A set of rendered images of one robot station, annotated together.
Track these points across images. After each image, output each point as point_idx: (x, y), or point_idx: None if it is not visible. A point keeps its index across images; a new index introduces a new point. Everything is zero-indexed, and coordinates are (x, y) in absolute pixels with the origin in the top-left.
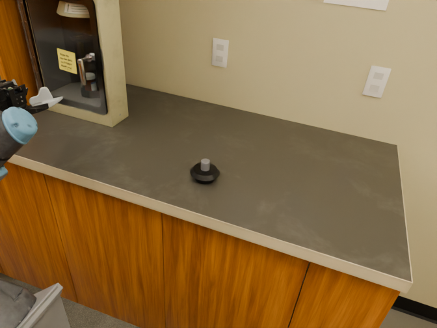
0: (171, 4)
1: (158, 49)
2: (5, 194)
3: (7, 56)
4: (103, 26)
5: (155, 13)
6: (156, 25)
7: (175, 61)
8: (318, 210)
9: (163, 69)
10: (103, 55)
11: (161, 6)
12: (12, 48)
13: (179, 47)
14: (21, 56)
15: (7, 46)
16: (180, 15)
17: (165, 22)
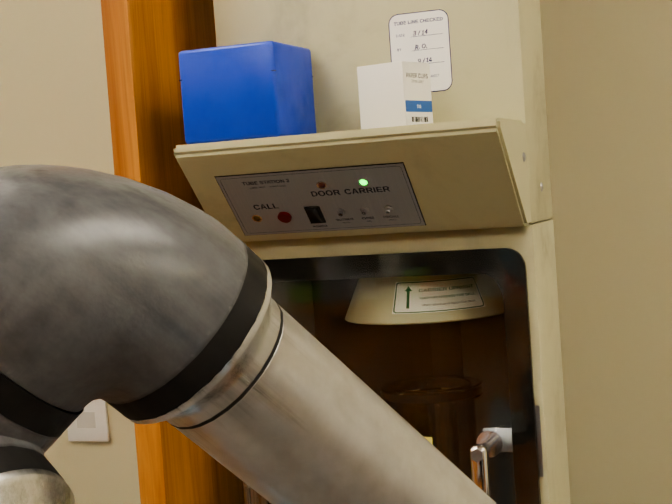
0: (626, 277)
1: (583, 428)
2: None
3: (177, 488)
4: (542, 331)
5: (567, 312)
6: (573, 350)
7: (654, 457)
8: None
9: (606, 493)
10: (544, 427)
11: (591, 288)
12: (189, 461)
13: (666, 405)
14: (204, 488)
15: (180, 455)
16: (662, 303)
17: (607, 334)
